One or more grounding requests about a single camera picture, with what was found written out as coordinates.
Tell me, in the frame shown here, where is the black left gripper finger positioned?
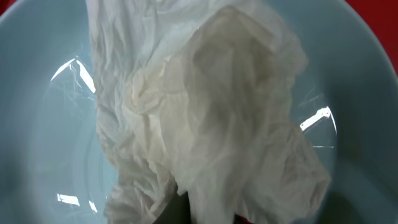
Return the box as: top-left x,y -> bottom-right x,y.
153,187 -> 191,224

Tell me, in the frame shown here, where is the light blue round plate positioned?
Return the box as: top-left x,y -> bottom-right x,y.
1,1 -> 397,223

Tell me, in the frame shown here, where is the red plastic tray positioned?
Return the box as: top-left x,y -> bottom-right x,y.
1,1 -> 397,82

